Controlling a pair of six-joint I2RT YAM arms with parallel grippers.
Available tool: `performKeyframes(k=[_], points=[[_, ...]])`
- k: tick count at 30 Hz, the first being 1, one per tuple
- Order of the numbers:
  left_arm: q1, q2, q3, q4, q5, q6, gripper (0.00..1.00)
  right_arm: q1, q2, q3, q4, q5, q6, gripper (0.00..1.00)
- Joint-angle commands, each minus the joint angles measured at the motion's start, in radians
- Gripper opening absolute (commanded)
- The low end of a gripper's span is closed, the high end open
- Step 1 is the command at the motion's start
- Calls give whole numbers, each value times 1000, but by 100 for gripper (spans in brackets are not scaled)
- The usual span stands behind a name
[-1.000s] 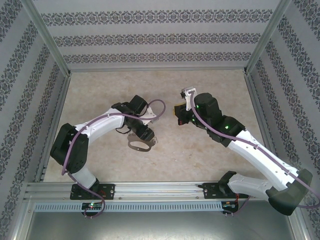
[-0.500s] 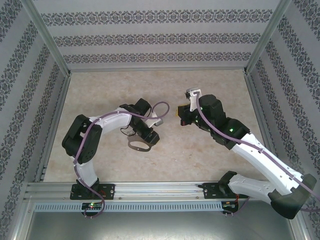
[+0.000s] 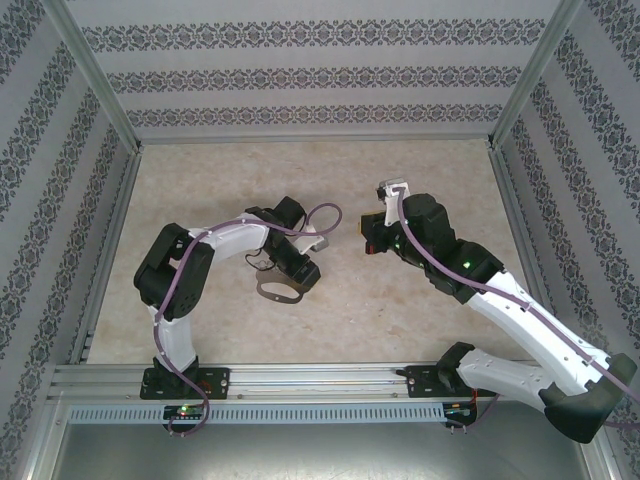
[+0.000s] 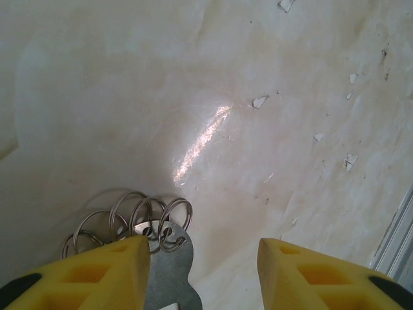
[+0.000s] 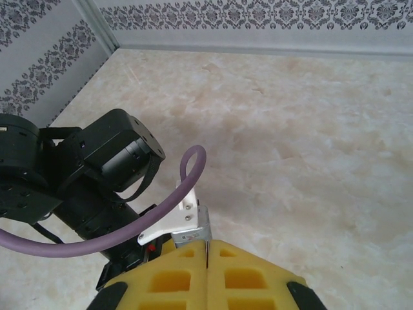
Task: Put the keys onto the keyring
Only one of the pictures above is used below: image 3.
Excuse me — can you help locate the metal key holder with rings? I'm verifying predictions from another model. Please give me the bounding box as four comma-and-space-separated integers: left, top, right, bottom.
254, 267, 307, 305

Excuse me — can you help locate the grey metal base panel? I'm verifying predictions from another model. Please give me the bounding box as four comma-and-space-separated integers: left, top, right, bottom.
29, 422, 614, 480

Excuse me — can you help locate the thin black cable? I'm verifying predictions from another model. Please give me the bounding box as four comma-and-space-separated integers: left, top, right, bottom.
243, 249, 274, 271

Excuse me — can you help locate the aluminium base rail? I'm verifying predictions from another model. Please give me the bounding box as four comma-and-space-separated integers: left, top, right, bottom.
49, 362, 551, 402

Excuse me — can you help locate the grey slotted cable duct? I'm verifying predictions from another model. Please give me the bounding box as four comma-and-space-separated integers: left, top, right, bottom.
67, 402, 446, 424

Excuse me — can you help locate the aluminium frame corner post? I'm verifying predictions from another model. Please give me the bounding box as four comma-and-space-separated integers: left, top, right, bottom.
485, 0, 599, 151
39, 0, 145, 152

